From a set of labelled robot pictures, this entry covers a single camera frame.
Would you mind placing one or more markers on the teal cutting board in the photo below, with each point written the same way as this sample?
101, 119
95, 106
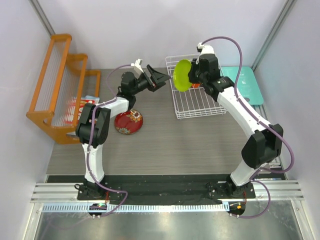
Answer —
247, 84

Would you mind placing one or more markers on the white slotted cable duct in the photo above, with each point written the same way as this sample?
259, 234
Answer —
103, 208

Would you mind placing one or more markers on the orange wooden shelf rack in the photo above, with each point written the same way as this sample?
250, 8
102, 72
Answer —
62, 76

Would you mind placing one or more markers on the lime green plate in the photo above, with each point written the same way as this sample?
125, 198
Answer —
180, 75

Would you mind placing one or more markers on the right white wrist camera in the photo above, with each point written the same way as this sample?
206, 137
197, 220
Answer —
204, 49

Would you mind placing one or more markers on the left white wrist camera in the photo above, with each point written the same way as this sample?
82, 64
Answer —
137, 66

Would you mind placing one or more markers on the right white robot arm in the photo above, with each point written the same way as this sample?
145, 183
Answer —
263, 139

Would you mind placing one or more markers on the aluminium frame rail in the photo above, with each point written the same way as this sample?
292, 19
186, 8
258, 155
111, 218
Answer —
206, 145

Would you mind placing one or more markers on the white wire dish rack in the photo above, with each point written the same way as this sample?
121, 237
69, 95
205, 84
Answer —
194, 103

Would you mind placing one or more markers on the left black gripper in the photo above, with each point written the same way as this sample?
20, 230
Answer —
157, 77

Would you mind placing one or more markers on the orange plate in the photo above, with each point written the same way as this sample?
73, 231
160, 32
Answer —
196, 85

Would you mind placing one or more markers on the red floral plate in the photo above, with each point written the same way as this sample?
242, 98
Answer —
129, 122

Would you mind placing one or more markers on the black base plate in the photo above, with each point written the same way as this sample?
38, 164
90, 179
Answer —
164, 190

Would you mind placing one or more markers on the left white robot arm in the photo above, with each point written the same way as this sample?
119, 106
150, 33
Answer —
93, 126

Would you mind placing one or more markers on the red snack package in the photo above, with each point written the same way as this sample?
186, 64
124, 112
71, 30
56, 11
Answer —
71, 108

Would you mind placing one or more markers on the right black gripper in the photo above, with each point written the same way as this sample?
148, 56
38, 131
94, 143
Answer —
195, 64

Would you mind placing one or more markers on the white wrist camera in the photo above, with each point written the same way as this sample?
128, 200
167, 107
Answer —
137, 66
204, 49

